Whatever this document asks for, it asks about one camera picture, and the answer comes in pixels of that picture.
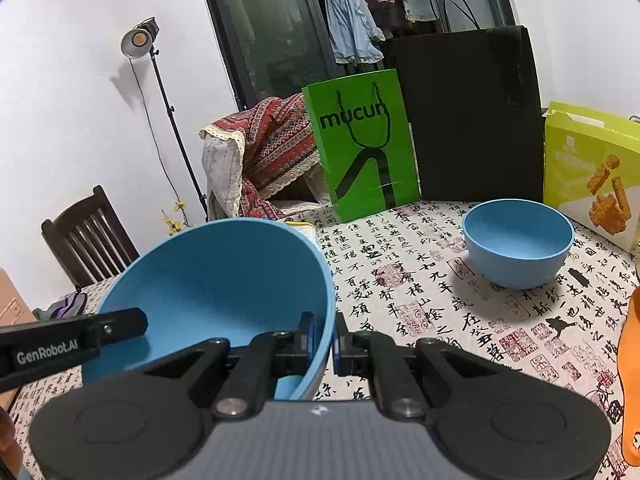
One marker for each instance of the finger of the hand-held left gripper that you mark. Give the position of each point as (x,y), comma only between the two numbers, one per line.
(122,327)

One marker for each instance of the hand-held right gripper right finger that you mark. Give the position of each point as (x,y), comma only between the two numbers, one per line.
(341,342)

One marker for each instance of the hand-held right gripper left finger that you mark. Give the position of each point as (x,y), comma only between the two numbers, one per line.
(309,340)

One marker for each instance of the blue bowl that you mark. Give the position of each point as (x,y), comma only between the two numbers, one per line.
(515,260)
(210,280)

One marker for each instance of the person's left hand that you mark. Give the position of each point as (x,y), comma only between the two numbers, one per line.
(7,435)

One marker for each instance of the grey purple pouch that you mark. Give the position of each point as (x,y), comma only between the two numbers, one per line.
(65,305)

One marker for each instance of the pink hard-shell suitcase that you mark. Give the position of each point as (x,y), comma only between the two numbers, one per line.
(12,300)

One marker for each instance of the dark wooden chair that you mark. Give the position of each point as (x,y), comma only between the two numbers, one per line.
(85,240)

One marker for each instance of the white yellow dotted work glove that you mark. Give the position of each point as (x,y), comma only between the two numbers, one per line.
(302,230)

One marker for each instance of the yellow flower branch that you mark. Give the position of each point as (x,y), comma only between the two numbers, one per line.
(179,205)

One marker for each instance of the green paper bag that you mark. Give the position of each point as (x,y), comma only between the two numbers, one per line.
(330,160)

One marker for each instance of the red patterned quilted blanket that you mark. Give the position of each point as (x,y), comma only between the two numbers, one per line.
(275,150)

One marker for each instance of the black paper bag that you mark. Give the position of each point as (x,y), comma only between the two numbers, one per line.
(475,110)

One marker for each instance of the studio light on stand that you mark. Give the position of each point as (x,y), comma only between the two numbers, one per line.
(137,40)

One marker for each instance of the orange silicone piece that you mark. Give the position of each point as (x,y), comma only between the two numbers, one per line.
(631,360)

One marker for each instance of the green snack box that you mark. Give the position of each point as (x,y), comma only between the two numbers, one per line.
(570,160)

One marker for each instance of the black framed glass door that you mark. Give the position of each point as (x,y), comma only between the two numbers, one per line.
(260,35)

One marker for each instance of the light blue hanging shirt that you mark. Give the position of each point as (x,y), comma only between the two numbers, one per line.
(350,15)

